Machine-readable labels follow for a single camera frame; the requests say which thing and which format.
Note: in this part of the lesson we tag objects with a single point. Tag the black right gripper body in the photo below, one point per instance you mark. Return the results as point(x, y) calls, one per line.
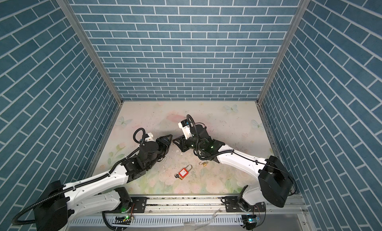
point(191, 142)

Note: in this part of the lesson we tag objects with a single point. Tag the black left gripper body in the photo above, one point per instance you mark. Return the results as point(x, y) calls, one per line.
point(162, 150)

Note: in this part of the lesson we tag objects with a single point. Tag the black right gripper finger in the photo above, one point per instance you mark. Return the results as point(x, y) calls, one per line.
point(182, 147)
point(179, 140)

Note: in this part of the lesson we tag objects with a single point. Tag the red safety padlock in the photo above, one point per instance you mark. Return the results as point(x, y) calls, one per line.
point(185, 171)

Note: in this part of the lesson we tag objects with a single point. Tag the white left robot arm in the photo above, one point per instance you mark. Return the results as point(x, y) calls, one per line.
point(60, 203)

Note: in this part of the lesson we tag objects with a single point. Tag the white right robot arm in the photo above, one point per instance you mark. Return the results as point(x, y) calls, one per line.
point(275, 182)

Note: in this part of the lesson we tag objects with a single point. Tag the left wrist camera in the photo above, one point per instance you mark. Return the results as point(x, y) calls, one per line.
point(149, 137)

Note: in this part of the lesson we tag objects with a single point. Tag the aluminium left corner post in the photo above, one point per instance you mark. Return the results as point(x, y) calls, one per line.
point(74, 22)

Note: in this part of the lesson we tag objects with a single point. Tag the aluminium corner post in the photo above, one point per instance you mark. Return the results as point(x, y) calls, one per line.
point(74, 22)
point(283, 48)

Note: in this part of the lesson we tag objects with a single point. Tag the aluminium right corner post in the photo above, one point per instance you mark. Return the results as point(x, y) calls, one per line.
point(283, 48)

